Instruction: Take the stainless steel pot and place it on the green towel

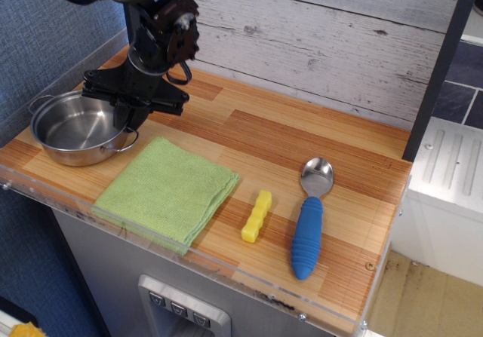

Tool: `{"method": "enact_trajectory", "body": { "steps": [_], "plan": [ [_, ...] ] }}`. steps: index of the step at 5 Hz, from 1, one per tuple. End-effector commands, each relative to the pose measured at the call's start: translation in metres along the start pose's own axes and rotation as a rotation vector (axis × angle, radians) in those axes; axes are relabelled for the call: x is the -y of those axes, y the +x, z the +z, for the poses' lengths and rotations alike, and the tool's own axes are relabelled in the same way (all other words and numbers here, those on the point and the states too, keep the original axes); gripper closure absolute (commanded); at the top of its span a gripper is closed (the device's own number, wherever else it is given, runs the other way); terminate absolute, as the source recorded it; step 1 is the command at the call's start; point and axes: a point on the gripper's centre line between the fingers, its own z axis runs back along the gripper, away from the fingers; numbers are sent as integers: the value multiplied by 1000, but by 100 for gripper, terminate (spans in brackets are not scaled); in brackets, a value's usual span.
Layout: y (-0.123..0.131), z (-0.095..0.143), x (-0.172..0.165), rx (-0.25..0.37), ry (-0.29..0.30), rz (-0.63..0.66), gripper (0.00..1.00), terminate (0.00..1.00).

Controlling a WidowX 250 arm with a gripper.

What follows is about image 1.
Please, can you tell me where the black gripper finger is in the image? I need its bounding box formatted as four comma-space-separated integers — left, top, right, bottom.
130, 106, 153, 130
113, 103, 131, 129

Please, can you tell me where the yellow plastic toy block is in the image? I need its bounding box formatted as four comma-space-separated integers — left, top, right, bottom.
241, 189, 272, 243

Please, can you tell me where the silver button control panel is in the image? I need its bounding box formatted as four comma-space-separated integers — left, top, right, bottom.
137, 274, 232, 336

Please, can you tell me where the white ridged cabinet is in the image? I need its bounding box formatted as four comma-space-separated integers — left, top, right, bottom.
391, 118, 482, 285

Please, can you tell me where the silver metal pan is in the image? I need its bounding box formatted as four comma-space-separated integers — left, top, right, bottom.
28, 90, 139, 167

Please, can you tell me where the dark vertical post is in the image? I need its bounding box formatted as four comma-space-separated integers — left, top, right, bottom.
402, 0, 475, 162

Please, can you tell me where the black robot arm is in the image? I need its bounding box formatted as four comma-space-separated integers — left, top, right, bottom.
82, 0, 199, 132

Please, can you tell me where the clear acrylic table guard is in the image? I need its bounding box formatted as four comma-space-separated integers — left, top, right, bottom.
1, 167, 397, 336

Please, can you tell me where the blue handled metal spoon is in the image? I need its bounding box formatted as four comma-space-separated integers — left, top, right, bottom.
291, 157, 334, 280

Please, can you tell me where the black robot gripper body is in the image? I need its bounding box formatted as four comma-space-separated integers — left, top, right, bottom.
82, 59, 189, 115

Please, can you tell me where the green folded cloth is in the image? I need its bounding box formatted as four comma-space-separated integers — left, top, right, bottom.
92, 137, 240, 256

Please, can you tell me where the yellow object bottom left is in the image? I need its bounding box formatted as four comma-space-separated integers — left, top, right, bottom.
8, 323, 47, 337

